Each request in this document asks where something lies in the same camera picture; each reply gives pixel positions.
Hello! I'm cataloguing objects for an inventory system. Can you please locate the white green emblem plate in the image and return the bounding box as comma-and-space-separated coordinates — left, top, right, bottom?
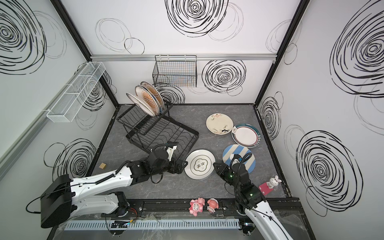
184, 150, 216, 180

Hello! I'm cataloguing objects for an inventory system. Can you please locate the orange sunburst plate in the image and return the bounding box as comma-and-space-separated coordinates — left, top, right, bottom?
141, 81, 165, 110
135, 85, 161, 116

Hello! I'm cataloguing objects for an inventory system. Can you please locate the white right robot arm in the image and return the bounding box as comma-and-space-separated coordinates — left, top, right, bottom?
213, 153, 292, 240

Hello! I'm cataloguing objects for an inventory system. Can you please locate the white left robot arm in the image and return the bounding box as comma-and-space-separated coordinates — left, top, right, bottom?
36, 142, 188, 229

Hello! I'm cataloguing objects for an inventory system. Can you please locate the blue striped plate right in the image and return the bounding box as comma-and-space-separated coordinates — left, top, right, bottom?
222, 144, 256, 173

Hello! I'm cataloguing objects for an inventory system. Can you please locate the pink round figurine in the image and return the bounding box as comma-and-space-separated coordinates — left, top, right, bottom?
207, 198, 219, 214

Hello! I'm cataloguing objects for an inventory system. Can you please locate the green red rimmed plate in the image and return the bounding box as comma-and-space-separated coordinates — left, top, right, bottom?
231, 124, 261, 148

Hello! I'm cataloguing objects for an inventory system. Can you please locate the pink plush doll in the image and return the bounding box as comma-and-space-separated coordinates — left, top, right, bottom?
189, 198, 205, 217

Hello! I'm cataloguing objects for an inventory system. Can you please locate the white rabbit figurine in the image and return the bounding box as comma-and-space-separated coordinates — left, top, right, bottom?
267, 175, 282, 189

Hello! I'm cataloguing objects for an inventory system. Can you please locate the cream floral plate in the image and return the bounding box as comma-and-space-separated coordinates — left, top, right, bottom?
206, 113, 234, 135

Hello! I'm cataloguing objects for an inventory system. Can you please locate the small wooden block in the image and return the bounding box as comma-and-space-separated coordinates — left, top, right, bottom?
99, 163, 107, 170

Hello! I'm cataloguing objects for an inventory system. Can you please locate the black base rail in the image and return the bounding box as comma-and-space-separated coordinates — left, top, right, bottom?
98, 197, 304, 220

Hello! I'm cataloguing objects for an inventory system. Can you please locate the black wire dish rack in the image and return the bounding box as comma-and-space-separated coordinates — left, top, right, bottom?
117, 101, 199, 161

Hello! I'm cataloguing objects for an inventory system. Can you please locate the white slotted cable duct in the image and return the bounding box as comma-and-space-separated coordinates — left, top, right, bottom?
64, 219, 241, 231

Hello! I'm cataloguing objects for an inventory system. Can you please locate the black wire wall basket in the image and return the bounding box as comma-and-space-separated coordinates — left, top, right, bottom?
152, 55, 198, 88

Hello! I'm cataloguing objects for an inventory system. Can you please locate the white mesh wall shelf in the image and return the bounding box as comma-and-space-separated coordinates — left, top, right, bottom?
47, 62, 106, 123

